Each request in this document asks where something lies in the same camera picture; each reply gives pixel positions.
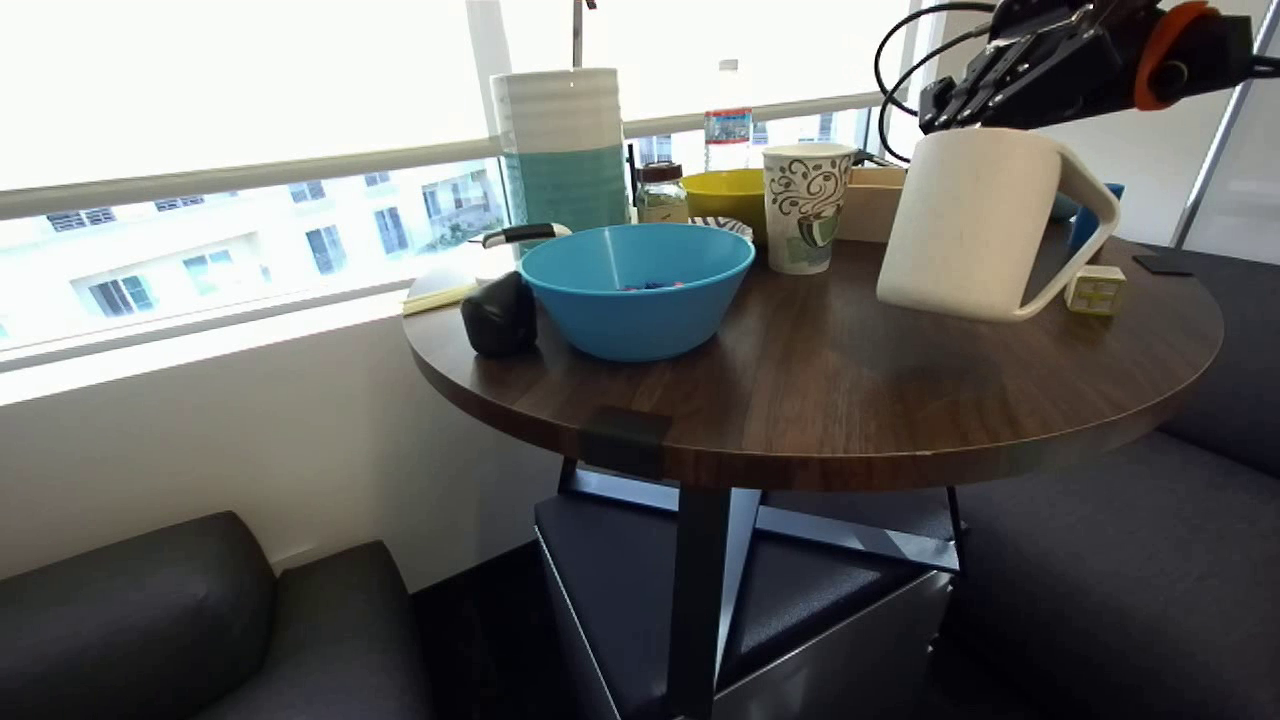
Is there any white teal tall container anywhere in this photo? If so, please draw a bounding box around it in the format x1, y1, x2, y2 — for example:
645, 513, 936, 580
492, 67, 628, 229

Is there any yellow bowl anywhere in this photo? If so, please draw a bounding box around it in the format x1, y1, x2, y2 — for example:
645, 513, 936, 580
685, 166, 770, 245

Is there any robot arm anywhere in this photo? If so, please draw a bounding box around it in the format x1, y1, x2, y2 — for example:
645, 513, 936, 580
919, 0, 1277, 132

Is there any black ladle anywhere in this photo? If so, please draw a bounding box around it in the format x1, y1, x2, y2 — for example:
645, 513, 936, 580
460, 222, 566, 356

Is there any round wooden table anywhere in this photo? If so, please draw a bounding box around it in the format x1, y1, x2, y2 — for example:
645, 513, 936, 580
406, 245, 1224, 720

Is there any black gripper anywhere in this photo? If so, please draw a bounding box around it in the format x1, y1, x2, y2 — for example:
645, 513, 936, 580
919, 0, 1160, 132

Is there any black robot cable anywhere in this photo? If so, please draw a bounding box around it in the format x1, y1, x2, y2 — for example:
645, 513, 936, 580
873, 0, 1016, 166

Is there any white ceramic mug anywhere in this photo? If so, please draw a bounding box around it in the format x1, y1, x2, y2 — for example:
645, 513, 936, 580
875, 129, 1119, 322

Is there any black armchair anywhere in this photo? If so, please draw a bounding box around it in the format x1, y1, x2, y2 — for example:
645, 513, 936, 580
0, 513, 431, 720

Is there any black sofa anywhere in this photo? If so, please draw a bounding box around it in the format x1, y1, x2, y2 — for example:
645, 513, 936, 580
925, 253, 1280, 720

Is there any small cream cube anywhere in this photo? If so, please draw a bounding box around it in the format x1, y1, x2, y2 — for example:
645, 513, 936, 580
1064, 265, 1130, 315

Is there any wooden box tray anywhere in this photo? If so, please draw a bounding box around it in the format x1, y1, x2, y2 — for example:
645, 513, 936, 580
835, 166, 905, 245

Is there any blue plastic bowl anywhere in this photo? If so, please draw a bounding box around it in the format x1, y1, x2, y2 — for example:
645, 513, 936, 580
521, 222, 756, 364

